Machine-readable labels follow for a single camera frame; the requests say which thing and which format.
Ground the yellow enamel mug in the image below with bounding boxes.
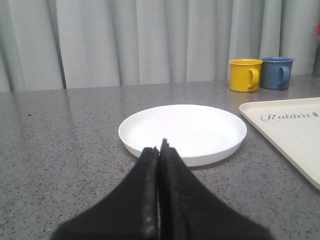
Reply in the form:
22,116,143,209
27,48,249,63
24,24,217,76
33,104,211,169
229,58,263,93

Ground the blue enamel mug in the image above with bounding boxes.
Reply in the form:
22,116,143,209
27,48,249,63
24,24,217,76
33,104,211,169
259,56,294,90

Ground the cream rabbit print tray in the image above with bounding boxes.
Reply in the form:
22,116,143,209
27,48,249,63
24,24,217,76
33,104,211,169
239,97,320,188

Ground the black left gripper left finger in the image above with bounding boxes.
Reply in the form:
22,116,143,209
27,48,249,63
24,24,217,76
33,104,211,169
52,147,159,240

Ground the white round plate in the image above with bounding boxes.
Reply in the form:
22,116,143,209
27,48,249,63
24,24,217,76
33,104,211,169
118,104,247,167

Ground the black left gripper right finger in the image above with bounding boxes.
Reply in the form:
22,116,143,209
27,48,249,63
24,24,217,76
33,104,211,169
158,140,273,240

